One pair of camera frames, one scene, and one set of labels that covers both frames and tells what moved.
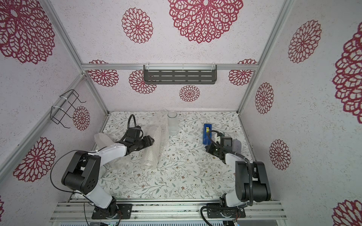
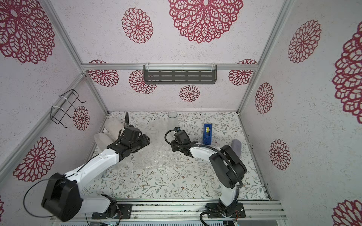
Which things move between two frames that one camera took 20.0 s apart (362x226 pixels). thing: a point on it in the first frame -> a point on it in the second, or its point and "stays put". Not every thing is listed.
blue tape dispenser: x=207 y=134 stays put
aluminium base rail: x=272 y=210 stays put
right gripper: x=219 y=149 -> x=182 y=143
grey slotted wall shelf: x=180 y=74 stays put
